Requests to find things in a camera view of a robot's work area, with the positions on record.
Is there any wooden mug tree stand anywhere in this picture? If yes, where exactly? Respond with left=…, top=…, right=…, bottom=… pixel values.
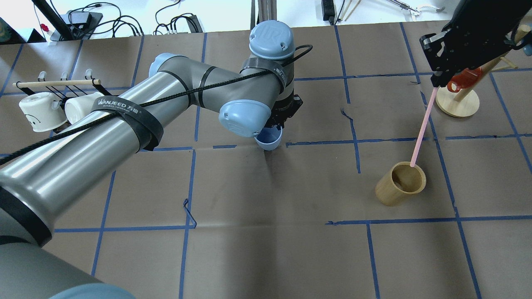
left=435, top=51, right=517, bottom=118

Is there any bamboo chopstick holder cup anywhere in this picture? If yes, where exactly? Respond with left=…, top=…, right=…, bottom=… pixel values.
left=374, top=162, right=427, bottom=206

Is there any aluminium frame post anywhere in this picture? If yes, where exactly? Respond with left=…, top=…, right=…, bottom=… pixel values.
left=250, top=0, right=278, bottom=29

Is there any black wire mug rack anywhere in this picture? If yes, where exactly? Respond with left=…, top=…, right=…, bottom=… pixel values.
left=12, top=69, right=111, bottom=131

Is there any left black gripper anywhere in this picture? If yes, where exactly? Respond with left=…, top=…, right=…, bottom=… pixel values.
left=264, top=88, right=303, bottom=130

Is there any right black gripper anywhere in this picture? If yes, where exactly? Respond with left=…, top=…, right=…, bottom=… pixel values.
left=419, top=0, right=532, bottom=87

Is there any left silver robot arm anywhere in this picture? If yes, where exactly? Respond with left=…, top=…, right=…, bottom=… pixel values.
left=1, top=20, right=302, bottom=299

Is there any white smiley mug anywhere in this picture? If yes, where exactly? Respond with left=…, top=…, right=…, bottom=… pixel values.
left=19, top=92, right=68, bottom=132

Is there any black power adapter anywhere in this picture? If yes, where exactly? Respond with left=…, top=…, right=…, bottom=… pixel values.
left=321, top=0, right=336, bottom=25

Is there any light blue plastic cup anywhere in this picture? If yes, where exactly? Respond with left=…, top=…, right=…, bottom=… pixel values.
left=254, top=126, right=283, bottom=151

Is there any white plain mug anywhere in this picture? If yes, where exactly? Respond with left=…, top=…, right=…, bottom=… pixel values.
left=64, top=92, right=104, bottom=124

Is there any blue mug on tree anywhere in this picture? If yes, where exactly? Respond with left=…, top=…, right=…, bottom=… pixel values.
left=522, top=32, right=532, bottom=56

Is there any orange mug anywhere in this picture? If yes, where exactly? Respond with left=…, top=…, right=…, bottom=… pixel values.
left=446, top=67, right=483, bottom=93

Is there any pink chopstick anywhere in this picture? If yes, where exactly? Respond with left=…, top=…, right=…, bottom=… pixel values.
left=410, top=87, right=439, bottom=168

